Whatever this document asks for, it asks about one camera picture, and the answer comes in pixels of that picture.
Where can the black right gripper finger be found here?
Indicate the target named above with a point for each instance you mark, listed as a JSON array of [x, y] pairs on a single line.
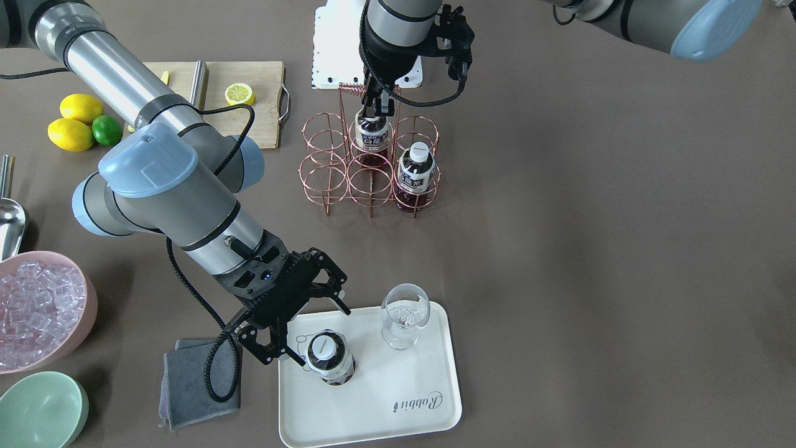
[[276, 348], [324, 279]]

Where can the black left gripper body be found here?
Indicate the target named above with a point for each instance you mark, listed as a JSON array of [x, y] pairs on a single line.
[[387, 57]]

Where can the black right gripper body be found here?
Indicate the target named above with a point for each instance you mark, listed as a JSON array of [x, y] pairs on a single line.
[[309, 277]]

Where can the tea bottle white cap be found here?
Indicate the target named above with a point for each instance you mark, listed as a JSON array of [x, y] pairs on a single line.
[[329, 356]]

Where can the copper wire bottle basket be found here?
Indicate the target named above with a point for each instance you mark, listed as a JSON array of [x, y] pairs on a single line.
[[337, 168]]

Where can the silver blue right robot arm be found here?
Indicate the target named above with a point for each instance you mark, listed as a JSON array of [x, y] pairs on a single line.
[[178, 176]]

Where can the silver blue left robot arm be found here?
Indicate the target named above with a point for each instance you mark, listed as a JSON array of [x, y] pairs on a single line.
[[393, 34]]

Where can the clear wine glass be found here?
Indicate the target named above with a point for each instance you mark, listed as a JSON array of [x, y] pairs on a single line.
[[405, 311]]

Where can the white rabbit tray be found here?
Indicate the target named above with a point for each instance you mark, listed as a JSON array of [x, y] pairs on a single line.
[[392, 393]]

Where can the yellow half lemon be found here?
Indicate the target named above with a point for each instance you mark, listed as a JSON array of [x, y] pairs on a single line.
[[239, 94]]

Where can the steel muddler rod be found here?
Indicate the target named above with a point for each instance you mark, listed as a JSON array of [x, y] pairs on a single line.
[[197, 93]]

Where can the pink bowl with ice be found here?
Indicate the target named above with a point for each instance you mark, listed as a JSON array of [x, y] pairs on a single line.
[[49, 306]]

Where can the green lime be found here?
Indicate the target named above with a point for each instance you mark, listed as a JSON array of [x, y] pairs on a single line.
[[106, 131]]

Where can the mint green bowl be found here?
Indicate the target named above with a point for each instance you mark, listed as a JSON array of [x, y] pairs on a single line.
[[45, 409]]

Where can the yellow lemon near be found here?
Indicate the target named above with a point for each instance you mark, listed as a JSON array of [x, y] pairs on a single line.
[[70, 134]]

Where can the yellow lemon far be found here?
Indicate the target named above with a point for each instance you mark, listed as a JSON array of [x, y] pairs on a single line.
[[81, 107]]

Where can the steel ice scoop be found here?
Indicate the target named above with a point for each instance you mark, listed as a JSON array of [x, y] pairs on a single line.
[[13, 215]]

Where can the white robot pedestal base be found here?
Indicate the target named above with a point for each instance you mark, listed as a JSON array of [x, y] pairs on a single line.
[[336, 58]]

